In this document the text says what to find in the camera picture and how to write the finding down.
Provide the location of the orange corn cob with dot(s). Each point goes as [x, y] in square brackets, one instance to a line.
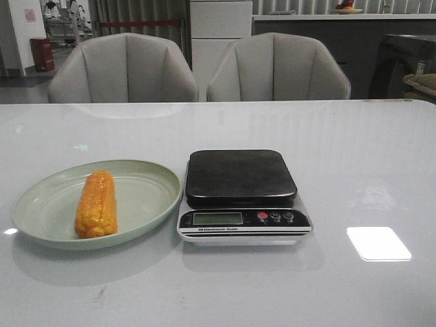
[96, 211]

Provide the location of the black electronic kitchen scale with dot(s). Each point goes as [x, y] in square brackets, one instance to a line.
[241, 197]

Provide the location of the right grey upholstered chair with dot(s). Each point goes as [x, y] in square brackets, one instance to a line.
[277, 67]

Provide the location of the grey upholstered chair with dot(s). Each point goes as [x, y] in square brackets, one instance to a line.
[277, 67]
[124, 68]

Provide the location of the left grey upholstered chair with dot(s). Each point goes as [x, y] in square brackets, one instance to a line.
[124, 68]

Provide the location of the white cabinet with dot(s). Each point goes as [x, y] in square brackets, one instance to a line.
[214, 25]

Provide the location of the light green plate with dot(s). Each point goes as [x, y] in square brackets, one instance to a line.
[146, 195]

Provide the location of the red barrier tape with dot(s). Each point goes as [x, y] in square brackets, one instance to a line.
[151, 23]

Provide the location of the grey counter with white top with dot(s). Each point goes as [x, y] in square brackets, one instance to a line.
[352, 39]

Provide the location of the dark appliance at right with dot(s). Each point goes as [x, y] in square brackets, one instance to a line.
[398, 56]

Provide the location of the fruit bowl on counter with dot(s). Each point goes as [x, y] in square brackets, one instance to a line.
[346, 7]

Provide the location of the red bin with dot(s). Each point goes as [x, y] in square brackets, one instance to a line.
[42, 54]

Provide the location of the beige cushion at right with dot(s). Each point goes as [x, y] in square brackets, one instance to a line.
[420, 87]

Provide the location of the pink wall notice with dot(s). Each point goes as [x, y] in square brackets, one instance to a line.
[30, 15]

